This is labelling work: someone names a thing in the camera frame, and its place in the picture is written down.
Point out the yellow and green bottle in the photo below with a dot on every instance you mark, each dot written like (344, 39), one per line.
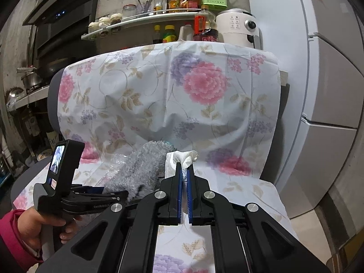
(169, 35)

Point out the steel cooking pot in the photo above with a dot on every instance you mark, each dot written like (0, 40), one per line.
(31, 79)

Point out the white corner shelf rack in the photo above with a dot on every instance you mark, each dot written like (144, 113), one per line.
(142, 20)

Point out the grey fluffy cloth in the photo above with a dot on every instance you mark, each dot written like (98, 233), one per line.
(142, 170)

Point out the clear cup with chopsticks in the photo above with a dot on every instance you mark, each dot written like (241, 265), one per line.
(145, 7)

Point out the grey office chair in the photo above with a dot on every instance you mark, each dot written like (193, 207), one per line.
(54, 99)

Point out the white refrigerator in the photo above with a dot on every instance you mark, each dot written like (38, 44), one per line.
(327, 76)

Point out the floral covered chair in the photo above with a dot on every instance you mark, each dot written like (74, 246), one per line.
(142, 96)

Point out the white lidded jar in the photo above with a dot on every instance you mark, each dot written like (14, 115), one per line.
(93, 27)
(104, 23)

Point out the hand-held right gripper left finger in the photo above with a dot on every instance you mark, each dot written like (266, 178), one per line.
(179, 193)

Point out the steel ladle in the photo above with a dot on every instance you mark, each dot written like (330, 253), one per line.
(14, 98)

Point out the dark spice jar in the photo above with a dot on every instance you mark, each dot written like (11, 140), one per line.
(116, 20)

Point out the person's left hand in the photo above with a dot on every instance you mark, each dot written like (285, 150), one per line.
(28, 227)

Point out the clear plastic packaging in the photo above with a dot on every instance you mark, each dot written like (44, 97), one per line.
(119, 162)

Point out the white tissue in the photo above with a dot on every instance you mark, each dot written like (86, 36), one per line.
(173, 165)

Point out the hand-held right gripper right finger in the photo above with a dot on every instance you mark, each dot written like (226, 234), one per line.
(190, 196)

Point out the small clear oil bottle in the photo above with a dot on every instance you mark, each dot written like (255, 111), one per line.
(158, 4)

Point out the dark soy sauce bottle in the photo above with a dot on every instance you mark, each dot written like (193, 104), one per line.
(157, 35)

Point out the white plastic jug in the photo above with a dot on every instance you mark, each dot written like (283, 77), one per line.
(185, 34)

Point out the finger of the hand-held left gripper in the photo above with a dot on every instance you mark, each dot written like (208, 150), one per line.
(108, 197)
(91, 190)

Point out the empty glass jar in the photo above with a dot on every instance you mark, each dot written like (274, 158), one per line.
(129, 10)

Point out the red seasoning packet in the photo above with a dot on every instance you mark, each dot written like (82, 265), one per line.
(184, 2)

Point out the yellow sauce jar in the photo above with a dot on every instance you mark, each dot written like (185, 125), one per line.
(173, 2)

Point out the white air fryer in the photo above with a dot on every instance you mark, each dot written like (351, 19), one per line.
(233, 34)

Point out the black wok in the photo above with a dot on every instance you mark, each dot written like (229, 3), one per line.
(54, 66)

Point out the white stove counter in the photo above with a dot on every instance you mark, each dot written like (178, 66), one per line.
(31, 96)

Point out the white bowl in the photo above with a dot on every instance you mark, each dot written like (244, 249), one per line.
(44, 155)

